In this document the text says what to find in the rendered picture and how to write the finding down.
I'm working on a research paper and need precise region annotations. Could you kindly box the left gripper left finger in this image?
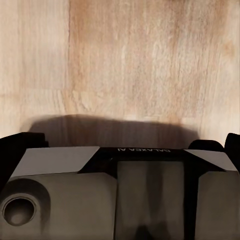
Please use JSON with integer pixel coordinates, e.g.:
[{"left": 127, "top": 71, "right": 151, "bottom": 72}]
[{"left": 0, "top": 133, "right": 27, "bottom": 193}]

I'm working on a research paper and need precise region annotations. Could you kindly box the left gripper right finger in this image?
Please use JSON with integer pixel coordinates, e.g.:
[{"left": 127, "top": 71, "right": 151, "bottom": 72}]
[{"left": 224, "top": 132, "right": 240, "bottom": 173}]

